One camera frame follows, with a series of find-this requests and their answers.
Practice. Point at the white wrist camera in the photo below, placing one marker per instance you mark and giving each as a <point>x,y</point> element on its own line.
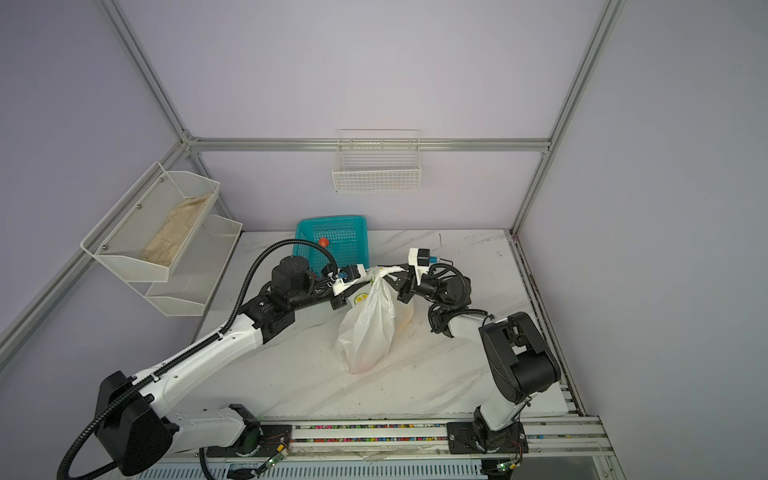
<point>420,259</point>
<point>349,276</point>

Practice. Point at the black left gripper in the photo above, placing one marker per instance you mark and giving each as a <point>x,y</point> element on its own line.
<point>339,301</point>

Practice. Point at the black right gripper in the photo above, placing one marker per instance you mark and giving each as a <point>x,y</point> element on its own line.
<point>408,290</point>

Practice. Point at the white mesh upper shelf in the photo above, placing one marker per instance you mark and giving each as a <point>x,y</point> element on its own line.
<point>117,241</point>

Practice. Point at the white lemon print plastic bag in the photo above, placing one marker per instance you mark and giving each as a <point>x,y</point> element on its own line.
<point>368,329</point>

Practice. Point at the beige cloth in shelf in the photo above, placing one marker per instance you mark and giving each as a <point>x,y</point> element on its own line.
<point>166,244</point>

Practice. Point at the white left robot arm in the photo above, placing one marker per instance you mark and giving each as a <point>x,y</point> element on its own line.
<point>141,422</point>

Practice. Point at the white mesh shelf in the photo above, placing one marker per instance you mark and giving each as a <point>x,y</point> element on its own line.
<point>117,241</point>
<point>196,277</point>

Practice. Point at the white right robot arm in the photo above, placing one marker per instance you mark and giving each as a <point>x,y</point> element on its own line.
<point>520,361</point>

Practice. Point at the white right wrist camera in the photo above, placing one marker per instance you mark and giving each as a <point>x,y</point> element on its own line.
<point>420,259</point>

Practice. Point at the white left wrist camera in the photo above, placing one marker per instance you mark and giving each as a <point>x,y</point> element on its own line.
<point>349,276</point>

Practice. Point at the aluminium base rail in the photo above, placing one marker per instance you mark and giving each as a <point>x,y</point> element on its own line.
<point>570,447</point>

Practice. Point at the white wire wall basket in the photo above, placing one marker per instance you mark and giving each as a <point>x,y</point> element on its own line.
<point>377,161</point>

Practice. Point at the white mesh lower shelf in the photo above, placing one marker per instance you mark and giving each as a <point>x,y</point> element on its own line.
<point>196,277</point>

